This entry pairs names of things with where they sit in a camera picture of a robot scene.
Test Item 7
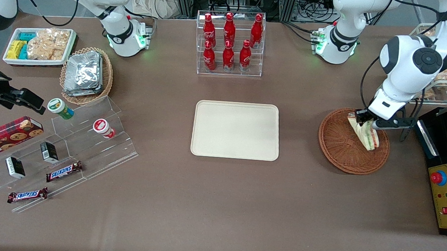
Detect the triangular sandwich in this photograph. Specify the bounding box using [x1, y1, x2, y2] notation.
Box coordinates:
[345, 112, 382, 152]

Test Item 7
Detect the clear bag of crackers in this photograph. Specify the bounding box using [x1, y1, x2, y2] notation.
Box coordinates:
[26, 26, 71, 62]

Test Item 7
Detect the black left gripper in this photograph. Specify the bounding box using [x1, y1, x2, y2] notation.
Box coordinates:
[354, 108, 382, 127]

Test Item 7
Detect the red cola bottle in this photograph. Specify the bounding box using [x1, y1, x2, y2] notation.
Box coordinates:
[223, 12, 237, 48]
[203, 40, 218, 72]
[222, 40, 236, 72]
[202, 13, 218, 48]
[238, 39, 253, 72]
[250, 13, 264, 50]

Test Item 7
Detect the clear acrylic stepped stand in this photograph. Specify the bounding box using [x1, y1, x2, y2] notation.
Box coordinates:
[0, 88, 143, 221]

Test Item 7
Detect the red emergency stop button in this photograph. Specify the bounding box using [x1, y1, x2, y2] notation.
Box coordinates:
[430, 170, 447, 186]

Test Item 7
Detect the beige plastic tray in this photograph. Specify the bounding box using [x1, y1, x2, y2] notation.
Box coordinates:
[190, 99, 283, 162]

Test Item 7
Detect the white rectangular snack bin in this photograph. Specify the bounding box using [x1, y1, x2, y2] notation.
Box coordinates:
[2, 24, 77, 70]

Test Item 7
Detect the red lidded cup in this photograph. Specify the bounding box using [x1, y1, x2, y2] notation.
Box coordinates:
[92, 118, 116, 139]

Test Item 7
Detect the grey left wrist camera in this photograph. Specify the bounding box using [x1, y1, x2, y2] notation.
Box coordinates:
[373, 115, 417, 134]

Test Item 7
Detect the round brown wicker basket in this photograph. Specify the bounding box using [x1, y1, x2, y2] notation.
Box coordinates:
[316, 106, 392, 177]

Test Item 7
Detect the black control box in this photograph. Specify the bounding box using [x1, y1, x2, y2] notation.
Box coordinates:
[408, 106, 447, 236]

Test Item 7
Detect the red tartan cookie box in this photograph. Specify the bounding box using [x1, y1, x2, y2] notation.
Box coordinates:
[0, 114, 45, 165]

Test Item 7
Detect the yellow snack packet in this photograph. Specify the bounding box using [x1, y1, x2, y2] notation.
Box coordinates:
[7, 40, 26, 60]

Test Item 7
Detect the green lidded cup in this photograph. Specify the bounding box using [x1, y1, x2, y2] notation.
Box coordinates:
[47, 97, 75, 121]

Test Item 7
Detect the snickers chocolate bar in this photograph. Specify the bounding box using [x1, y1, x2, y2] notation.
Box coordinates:
[7, 185, 49, 206]
[45, 158, 84, 185]

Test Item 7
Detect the oval wicker basket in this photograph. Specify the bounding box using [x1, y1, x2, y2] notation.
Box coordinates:
[58, 45, 115, 107]

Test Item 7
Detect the small black box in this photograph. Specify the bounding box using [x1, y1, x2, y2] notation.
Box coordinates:
[39, 141, 60, 164]
[4, 156, 27, 179]

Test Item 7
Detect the silver foil pack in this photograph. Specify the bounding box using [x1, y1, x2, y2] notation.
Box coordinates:
[65, 49, 105, 90]
[63, 79, 104, 99]

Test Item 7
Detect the clear acrylic bottle rack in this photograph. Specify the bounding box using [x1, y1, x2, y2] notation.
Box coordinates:
[193, 9, 267, 79]

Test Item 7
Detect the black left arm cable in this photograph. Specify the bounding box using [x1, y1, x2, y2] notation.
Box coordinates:
[356, 55, 427, 144]

